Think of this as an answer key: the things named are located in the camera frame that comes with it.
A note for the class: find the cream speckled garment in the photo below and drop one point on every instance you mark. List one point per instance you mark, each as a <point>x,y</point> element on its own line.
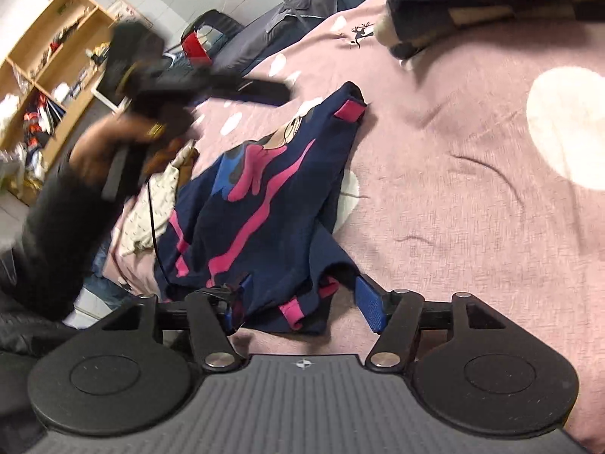
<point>151,208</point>

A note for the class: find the person's left hand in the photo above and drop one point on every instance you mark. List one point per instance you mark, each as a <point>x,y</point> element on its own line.
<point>94,151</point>

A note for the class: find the black chair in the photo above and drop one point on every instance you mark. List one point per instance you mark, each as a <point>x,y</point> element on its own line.
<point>217,21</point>

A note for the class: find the pink spotted blanket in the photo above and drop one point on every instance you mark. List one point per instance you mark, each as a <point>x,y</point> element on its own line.
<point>449,198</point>

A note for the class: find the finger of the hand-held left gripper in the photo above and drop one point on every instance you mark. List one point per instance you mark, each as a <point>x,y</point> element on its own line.
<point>255,90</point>

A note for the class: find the blue denim cloth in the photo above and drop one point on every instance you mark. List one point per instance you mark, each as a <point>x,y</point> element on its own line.
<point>111,274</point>

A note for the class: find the red cloth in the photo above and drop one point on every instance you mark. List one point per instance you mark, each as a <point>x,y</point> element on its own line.
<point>194,46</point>

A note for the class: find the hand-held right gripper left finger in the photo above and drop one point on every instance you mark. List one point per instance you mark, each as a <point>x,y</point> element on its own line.
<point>230,317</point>

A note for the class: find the navy cartoon print garment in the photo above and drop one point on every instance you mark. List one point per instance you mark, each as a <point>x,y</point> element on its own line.
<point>264,227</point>

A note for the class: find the colourful shelf clutter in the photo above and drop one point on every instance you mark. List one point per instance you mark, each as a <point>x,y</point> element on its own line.
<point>33,127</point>

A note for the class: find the person's left forearm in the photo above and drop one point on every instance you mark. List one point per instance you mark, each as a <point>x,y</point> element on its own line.
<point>56,236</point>

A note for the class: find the pile of dark clothes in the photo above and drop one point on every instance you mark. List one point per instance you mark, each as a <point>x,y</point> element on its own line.
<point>472,0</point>

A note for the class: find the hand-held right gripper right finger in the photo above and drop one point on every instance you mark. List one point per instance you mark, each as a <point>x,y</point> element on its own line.
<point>371,305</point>

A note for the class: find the wooden shelf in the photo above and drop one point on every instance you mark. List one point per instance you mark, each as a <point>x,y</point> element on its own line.
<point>71,14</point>

